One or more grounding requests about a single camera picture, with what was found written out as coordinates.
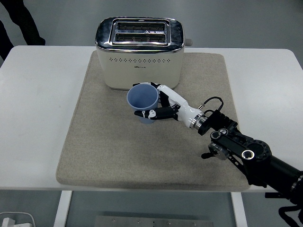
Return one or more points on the grey metal plate with screws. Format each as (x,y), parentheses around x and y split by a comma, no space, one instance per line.
(154,221)

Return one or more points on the cream chrome two-slot toaster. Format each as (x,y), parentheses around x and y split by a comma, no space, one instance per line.
(139,63)

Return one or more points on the black table control panel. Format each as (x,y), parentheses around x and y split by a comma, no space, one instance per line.
(272,195)

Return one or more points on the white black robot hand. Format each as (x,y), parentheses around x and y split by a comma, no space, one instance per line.
(182,108)

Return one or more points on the beige felt table mat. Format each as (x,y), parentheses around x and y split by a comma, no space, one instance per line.
(118,151)

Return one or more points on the white table leg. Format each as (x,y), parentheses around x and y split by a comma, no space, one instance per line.
(62,208)
(239,210)

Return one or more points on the blue ribbed plastic cup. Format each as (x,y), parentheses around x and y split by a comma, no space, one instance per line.
(142,99)

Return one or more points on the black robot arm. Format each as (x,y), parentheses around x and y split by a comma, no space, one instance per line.
(248,151)

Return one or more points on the person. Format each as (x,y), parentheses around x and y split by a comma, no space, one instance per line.
(16,26)

